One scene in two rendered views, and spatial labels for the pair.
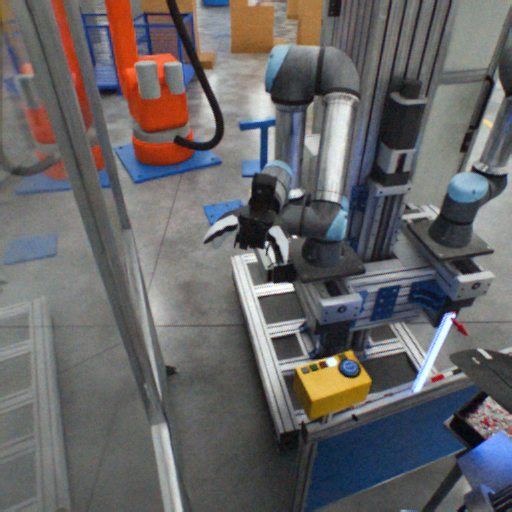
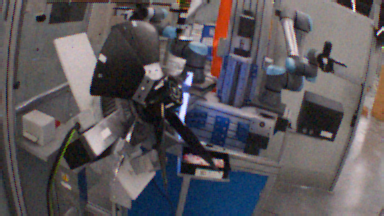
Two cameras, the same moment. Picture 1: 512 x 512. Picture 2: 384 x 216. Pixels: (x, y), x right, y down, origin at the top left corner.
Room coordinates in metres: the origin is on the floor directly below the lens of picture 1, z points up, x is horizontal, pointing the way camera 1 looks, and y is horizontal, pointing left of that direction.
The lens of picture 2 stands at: (-0.73, -1.30, 1.55)
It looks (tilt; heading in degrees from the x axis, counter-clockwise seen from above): 18 degrees down; 30
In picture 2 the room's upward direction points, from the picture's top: 11 degrees clockwise
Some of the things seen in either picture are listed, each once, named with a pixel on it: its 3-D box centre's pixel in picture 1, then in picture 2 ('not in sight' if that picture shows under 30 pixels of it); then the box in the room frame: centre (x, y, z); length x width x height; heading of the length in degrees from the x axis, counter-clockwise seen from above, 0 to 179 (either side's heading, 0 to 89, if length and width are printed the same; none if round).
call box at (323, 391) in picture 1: (330, 385); not in sight; (0.56, -0.18, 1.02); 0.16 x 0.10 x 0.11; 109
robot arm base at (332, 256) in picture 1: (324, 242); (193, 72); (1.07, -0.23, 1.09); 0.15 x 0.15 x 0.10
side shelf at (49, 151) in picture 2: not in sight; (48, 138); (0.03, -0.10, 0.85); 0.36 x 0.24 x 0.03; 19
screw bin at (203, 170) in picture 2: (499, 422); (204, 163); (0.56, -0.68, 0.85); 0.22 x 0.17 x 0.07; 123
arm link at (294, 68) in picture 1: (290, 147); (188, 19); (1.10, -0.10, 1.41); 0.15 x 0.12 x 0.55; 77
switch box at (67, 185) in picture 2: not in sight; (70, 183); (0.00, -0.34, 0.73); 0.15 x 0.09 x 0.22; 109
